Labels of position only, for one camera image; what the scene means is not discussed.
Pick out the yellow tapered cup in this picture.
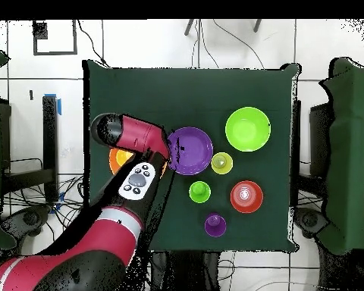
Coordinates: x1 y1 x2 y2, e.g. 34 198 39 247
211 152 234 176

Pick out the black stand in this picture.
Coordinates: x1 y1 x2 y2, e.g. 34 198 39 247
0 94 60 202

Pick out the black box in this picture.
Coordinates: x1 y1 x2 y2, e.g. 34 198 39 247
309 102 333 178

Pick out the dark office chair base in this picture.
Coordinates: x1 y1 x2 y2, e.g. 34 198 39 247
1 205 52 246

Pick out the orange-red bowl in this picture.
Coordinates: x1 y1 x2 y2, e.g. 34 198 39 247
229 180 264 214

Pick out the grey office chair base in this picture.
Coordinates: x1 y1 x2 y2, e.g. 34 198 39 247
293 207 330 239

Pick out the green stepped cup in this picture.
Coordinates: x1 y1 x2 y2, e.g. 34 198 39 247
188 180 212 205

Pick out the purple bowl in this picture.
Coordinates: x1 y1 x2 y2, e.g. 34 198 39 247
167 126 214 176

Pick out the blue tape strip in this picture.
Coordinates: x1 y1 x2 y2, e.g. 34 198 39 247
43 92 62 116

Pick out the yellow-orange stepped cup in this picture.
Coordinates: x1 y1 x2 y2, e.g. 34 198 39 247
115 149 135 167

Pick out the green bowl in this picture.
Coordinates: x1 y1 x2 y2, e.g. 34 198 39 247
224 106 272 152

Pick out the dark green tablecloth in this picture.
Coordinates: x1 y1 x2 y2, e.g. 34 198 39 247
83 59 301 254

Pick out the purple cup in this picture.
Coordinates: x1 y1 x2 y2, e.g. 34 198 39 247
204 212 228 238

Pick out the large yellow-orange bowl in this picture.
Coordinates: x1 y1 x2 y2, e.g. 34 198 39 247
108 147 168 177

